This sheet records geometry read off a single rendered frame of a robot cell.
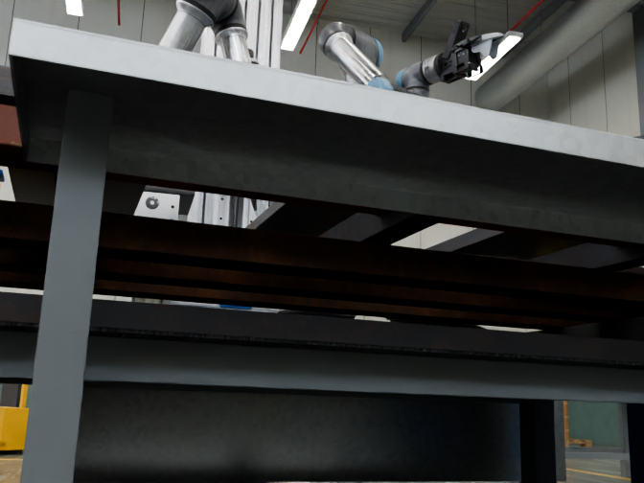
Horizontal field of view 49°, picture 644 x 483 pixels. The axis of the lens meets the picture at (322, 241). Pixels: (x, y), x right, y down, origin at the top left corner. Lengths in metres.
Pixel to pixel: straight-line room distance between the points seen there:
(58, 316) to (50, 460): 0.12
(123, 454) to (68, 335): 1.02
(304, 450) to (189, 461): 0.27
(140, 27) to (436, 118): 12.16
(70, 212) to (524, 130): 0.42
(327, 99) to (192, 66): 0.12
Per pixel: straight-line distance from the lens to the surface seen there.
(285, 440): 1.71
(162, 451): 1.65
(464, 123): 0.67
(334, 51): 2.25
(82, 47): 0.59
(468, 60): 2.04
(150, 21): 12.82
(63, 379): 0.64
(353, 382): 0.94
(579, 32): 11.27
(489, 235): 1.47
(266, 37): 2.46
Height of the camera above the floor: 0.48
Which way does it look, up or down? 13 degrees up
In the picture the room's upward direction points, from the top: 2 degrees clockwise
